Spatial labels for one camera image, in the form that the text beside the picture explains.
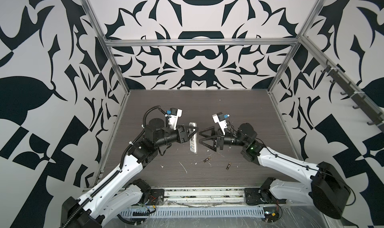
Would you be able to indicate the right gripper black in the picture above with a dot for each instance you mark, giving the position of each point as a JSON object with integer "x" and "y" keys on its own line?
{"x": 219, "y": 142}

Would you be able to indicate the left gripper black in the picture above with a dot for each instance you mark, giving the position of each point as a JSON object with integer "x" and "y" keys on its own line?
{"x": 181, "y": 133}

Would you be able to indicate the white remote control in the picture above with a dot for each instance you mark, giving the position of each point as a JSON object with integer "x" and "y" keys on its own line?
{"x": 193, "y": 140}

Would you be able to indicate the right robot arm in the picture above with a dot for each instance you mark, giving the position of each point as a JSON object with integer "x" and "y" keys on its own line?
{"x": 319, "y": 185}

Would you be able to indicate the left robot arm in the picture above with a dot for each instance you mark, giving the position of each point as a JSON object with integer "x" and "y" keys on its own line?
{"x": 139, "y": 153}

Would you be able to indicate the small circuit board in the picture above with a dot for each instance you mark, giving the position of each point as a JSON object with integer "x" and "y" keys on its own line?
{"x": 272, "y": 214}

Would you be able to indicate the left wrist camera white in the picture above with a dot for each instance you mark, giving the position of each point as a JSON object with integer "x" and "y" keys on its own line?
{"x": 172, "y": 117}

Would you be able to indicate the aluminium front rail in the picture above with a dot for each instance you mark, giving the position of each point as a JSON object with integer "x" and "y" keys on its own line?
{"x": 204, "y": 195}

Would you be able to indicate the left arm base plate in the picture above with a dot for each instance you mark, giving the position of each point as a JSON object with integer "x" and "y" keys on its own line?
{"x": 153, "y": 197}

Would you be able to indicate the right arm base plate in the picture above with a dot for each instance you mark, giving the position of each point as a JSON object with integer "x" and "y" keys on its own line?
{"x": 258, "y": 196}

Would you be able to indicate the white slotted cable duct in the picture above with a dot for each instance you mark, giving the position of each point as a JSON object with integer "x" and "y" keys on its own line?
{"x": 201, "y": 212}

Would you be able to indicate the wall hook rail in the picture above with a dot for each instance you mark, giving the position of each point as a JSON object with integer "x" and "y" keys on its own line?
{"x": 359, "y": 97}

